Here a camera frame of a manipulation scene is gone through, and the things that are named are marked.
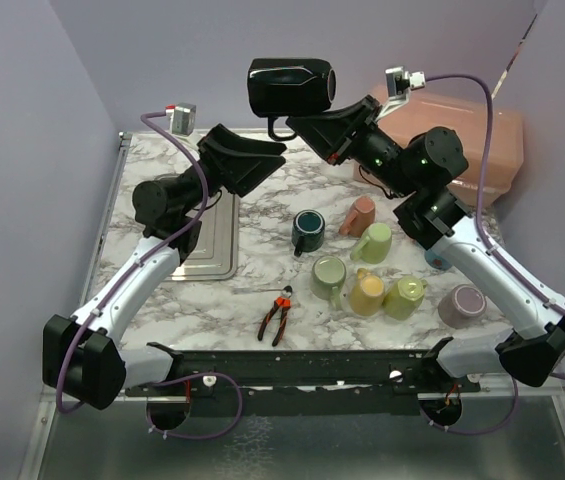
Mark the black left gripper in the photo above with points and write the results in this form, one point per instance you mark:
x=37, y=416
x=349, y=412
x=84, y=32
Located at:
x=240, y=175

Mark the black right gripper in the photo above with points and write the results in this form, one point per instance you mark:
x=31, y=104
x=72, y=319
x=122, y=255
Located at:
x=331, y=133

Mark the black mug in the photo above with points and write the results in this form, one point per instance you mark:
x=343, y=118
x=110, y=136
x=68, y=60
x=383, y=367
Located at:
x=288, y=87

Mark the pink terracotta mug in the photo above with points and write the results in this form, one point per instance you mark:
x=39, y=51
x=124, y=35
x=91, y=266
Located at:
x=360, y=216

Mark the dark teal mug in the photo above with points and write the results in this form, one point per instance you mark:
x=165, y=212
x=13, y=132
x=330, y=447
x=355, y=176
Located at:
x=308, y=231

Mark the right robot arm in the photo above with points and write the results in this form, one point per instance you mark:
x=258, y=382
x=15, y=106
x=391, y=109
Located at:
x=438, y=221

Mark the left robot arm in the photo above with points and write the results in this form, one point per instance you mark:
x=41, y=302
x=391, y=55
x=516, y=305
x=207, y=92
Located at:
x=80, y=355

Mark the light green mug lying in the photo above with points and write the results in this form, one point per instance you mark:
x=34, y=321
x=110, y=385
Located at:
x=373, y=245

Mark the sage green mug upright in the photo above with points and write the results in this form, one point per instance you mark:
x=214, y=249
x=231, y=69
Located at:
x=328, y=275

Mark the yellow mug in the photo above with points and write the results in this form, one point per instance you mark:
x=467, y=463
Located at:
x=367, y=294

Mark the pink and blue mug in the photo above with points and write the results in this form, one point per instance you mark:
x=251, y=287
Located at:
x=436, y=261

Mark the lime green faceted mug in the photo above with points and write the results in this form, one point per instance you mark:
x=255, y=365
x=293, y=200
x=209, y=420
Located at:
x=404, y=297

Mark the mauve purple mug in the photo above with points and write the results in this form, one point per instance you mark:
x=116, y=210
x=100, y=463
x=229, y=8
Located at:
x=462, y=306

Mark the pink plastic storage box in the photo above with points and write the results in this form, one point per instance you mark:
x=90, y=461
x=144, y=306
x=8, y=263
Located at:
x=468, y=119

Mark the steel tray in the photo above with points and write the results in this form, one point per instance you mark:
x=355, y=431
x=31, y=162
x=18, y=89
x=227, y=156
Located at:
x=216, y=254

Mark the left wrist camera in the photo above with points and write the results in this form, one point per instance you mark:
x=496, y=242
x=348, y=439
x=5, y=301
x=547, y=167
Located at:
x=182, y=118

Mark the clear handle screwdriver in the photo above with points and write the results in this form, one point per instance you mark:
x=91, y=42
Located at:
x=252, y=290

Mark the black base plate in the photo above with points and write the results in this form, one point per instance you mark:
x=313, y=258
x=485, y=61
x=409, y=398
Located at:
x=293, y=383

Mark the aluminium rail frame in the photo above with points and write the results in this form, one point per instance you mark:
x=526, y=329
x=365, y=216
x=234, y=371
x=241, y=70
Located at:
x=502, y=386

